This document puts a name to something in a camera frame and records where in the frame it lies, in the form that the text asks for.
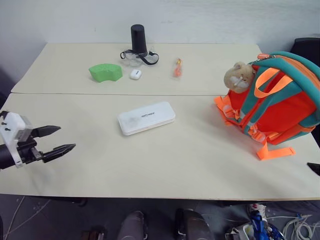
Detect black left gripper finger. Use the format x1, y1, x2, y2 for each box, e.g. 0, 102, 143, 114
31, 125, 62, 139
41, 143, 77, 164

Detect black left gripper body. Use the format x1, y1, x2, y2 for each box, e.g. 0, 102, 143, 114
16, 135, 45, 165

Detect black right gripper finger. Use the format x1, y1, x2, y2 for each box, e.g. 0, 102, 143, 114
306, 162, 320, 176

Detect orange and teal backpack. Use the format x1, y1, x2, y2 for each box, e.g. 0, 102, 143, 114
213, 51, 320, 162

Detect white rectangular case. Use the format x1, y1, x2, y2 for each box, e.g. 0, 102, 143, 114
117, 100, 176, 137

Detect white earbuds case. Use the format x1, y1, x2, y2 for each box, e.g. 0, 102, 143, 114
128, 69, 143, 81

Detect blue plastic object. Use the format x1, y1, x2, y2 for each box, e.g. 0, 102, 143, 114
248, 203, 272, 240

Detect green curved foam block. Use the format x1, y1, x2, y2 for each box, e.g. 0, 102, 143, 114
88, 62, 123, 84

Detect grey rounded shape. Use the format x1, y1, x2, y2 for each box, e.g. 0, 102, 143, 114
116, 210, 149, 240

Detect clear safety goggles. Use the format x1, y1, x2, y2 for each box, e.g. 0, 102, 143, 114
119, 49, 160, 68

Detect beige plush hamster toy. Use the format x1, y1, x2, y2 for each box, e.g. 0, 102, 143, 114
223, 61, 256, 94

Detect black chair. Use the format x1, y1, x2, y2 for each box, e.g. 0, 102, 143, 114
291, 37, 320, 66

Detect black cylinder container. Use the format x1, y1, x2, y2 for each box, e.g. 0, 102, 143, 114
130, 23, 148, 55

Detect black rounded shape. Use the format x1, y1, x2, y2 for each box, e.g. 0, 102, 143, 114
173, 208, 216, 240

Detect orange item in plastic bag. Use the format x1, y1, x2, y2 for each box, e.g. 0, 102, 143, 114
171, 57, 185, 80

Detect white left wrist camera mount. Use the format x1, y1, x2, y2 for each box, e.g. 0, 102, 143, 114
0, 110, 34, 169

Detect white cable bundle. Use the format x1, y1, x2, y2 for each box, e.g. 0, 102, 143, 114
281, 213, 320, 240

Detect thin white floor cable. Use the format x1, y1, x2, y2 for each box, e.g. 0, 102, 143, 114
0, 196, 26, 227

